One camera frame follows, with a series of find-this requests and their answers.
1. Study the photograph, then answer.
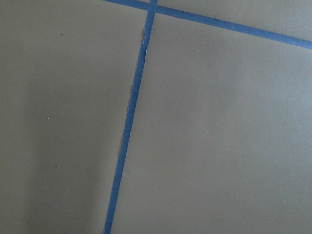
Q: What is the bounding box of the long blue tape strip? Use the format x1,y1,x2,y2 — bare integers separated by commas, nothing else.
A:
103,0,157,234

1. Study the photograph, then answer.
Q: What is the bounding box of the crossing blue tape strip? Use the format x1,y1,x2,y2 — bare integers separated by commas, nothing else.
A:
102,0,312,49

